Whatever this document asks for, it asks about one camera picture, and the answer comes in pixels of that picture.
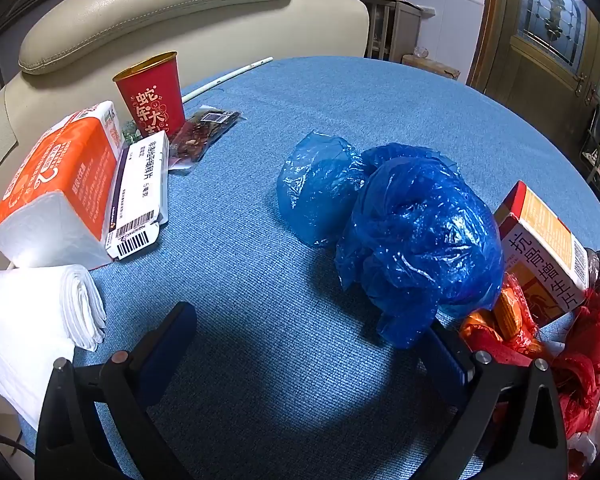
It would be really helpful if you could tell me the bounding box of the red orange medicine box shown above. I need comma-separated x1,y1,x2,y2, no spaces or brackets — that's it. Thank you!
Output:
494,181,588,327

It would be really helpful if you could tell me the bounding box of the orange tissue pack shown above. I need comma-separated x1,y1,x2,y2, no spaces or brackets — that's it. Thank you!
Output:
0,101,123,270

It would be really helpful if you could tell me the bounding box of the wooden double door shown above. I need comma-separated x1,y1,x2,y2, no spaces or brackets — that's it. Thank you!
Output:
467,0,600,157

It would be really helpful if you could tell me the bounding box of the red plastic bag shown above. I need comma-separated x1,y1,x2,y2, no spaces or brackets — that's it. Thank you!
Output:
549,263,600,441

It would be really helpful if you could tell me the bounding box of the wooden radiator cover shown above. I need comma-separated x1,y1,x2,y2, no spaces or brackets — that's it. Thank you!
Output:
360,0,436,63

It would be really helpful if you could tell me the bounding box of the black plastic bag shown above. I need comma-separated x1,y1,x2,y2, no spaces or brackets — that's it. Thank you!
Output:
585,247,600,292

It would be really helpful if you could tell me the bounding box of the white purple medicine box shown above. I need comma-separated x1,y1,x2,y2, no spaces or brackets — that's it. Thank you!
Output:
105,131,169,260

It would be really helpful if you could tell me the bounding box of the white folded tissue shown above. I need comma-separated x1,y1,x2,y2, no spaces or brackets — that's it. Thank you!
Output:
0,264,106,428

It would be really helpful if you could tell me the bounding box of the cardboard box by wall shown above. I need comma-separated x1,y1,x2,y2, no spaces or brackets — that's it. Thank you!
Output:
402,54,460,80

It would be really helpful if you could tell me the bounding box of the dark snack wrapper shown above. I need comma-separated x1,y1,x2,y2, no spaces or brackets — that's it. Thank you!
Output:
169,106,242,174

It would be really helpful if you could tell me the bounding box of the blue table cloth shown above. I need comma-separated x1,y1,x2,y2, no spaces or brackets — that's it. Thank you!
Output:
17,55,600,480

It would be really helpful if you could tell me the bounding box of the beige leather sofa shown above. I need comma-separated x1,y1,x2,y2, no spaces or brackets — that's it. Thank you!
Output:
0,0,371,411

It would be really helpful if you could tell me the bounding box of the red paper cup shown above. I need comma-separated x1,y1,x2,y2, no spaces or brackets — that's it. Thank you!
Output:
112,51,185,139

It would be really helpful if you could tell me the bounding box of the blue plastic bag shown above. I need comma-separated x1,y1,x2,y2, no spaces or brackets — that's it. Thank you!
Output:
276,132,504,348

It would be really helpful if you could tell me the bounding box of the orange foil wrapper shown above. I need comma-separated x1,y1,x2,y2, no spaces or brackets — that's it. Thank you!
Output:
460,272,552,366

